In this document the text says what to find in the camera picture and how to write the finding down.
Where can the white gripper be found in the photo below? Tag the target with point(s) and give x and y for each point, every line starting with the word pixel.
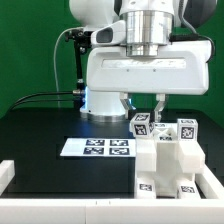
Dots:
pixel 179 68

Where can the small white tagged cube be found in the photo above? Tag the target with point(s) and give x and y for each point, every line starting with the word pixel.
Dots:
pixel 141 126

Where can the white X-frame chair legs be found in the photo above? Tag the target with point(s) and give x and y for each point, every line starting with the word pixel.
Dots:
pixel 189 155

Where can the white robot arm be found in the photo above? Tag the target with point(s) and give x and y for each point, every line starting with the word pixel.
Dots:
pixel 142 46

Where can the white front fence bar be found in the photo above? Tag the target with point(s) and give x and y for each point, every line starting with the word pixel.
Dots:
pixel 119 211

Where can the white left fence bar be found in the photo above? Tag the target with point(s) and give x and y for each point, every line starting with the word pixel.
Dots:
pixel 7 173

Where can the white flat tagged base plate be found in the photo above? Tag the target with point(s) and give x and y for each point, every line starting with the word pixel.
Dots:
pixel 99 147

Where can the black camera on stand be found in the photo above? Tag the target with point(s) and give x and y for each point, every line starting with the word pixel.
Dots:
pixel 81 42

